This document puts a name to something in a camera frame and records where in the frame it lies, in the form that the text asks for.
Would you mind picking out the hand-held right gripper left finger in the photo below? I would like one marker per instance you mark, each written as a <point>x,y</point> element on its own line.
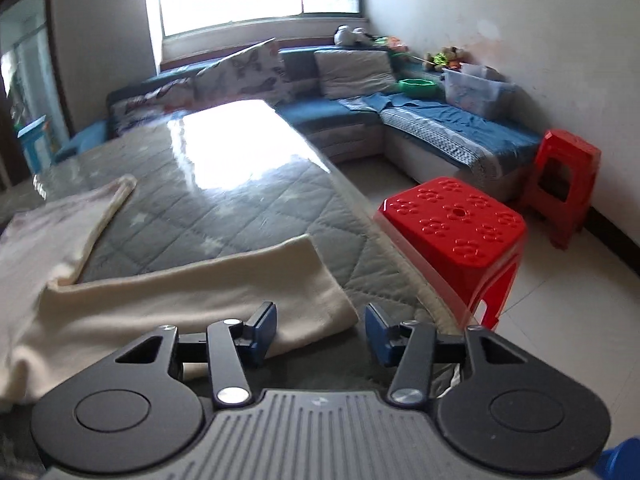
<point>265,321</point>

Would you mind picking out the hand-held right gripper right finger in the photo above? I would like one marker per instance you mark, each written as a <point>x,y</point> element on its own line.
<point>376,325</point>

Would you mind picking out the cream white garment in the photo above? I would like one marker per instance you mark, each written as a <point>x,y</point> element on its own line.
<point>165,290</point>

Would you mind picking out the red plastic stool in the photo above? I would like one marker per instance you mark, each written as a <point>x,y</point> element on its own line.
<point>457,232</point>
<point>567,170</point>

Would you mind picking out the grey quilted table cover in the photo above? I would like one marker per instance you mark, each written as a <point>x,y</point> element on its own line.
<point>240,195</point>

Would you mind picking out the blue corner sofa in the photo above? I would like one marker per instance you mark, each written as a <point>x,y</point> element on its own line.
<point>400,120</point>

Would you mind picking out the blue cloth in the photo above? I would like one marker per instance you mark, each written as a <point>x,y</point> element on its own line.
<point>440,112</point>

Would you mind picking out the green plastic basin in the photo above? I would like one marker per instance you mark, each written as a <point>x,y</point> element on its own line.
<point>417,86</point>

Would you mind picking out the floral print cushion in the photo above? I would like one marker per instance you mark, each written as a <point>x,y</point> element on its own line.
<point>150,105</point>

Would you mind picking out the butterfly print cushion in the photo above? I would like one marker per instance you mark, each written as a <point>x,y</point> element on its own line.
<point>247,75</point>

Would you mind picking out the clear plastic storage box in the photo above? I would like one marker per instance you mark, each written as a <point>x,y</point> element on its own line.
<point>472,91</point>

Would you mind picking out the grey sofa cushion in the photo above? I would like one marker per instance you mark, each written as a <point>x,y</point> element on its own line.
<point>355,72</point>

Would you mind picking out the pile of colourful toys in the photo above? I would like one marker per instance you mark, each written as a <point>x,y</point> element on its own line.
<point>440,59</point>

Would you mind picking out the white plush toy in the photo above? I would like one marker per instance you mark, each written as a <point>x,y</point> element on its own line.
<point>350,36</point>

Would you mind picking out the small blue plastic stool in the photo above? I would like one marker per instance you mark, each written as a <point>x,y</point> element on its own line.
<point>36,142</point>

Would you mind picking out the door frame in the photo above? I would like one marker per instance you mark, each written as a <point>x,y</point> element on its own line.
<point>30,60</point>

